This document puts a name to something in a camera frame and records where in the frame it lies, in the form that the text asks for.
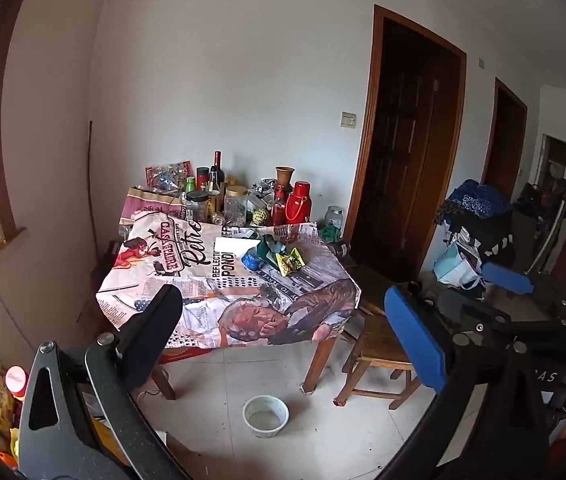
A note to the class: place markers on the flat cardboard piece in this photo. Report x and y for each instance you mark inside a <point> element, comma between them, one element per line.
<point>190,457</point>

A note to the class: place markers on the black clothes pile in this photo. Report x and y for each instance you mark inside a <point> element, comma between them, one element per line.
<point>483,237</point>

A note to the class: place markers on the black bag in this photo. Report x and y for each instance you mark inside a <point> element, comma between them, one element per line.
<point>530,200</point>

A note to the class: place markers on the light switch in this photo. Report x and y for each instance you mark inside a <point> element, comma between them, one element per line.
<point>348,120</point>

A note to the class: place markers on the table with printed tablecloth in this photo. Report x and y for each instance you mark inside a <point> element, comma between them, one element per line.
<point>198,280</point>

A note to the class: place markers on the red sauce bottle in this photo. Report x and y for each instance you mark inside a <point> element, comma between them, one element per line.
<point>278,207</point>

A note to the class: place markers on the red snack package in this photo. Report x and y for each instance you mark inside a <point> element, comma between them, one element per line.
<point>168,176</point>

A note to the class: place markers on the pink printed sack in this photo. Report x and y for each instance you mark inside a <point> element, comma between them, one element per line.
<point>150,205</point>

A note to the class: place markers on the wooden window frame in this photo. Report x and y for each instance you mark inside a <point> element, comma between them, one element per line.
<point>5,170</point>

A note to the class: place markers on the dark wooden door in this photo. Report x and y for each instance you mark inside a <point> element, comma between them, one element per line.
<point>403,150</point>
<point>505,145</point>

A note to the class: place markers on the yellow green spiky fruit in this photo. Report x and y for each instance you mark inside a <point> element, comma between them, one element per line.
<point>260,217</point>

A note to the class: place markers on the brown ceramic vase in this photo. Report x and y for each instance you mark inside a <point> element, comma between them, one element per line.
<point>285,176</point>

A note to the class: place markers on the wooden table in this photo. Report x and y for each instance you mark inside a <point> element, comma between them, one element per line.
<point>320,365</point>

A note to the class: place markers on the plastic jar yellow lid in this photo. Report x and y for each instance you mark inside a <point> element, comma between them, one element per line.
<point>236,207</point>

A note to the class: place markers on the clear jar black lid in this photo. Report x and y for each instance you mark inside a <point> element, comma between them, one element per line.
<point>197,207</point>

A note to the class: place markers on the yellow green wrapper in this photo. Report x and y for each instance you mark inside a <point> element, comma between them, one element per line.
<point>290,261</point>

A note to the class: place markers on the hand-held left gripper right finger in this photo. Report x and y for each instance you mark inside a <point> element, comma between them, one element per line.
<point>415,335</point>

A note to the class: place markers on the red white round lid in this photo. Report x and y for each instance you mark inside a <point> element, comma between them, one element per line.
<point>16,379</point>

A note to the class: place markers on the dark wine bottle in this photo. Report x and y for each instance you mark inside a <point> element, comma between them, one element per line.
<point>218,172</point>

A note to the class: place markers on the light blue plastic bag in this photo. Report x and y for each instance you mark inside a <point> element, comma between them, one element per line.
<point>455,267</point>

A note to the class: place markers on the red label bottle black cap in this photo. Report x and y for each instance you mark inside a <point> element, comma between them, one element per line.
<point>202,177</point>

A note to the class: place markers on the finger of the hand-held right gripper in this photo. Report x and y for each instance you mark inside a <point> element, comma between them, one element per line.
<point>508,278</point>
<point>463,312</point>

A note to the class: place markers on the blue wrapper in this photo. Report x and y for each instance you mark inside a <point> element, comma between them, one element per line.
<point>251,260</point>

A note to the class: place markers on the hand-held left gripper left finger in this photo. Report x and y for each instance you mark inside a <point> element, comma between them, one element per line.
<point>155,325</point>

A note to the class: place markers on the white round tub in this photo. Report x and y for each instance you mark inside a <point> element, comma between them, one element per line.
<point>265,415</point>

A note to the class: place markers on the clear bottle black cap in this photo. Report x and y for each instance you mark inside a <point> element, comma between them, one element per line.
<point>213,195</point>

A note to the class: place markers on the wooden stool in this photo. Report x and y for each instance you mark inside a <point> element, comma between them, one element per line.
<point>380,340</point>

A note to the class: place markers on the clear glass jar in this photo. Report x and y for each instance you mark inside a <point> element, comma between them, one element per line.
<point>334,217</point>

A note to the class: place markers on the blue patterned cloth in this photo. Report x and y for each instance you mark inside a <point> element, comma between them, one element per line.
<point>480,200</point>

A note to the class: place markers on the red thermos flask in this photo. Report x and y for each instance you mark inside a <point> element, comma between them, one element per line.
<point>298,205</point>

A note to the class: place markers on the green glass bottle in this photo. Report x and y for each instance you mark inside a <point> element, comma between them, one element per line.
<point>190,184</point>

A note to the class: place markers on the brown cardboard panel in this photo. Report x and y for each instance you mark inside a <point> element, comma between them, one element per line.
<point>33,300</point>

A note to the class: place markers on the thin wooden stick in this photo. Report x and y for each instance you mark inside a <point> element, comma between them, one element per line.
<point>92,185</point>

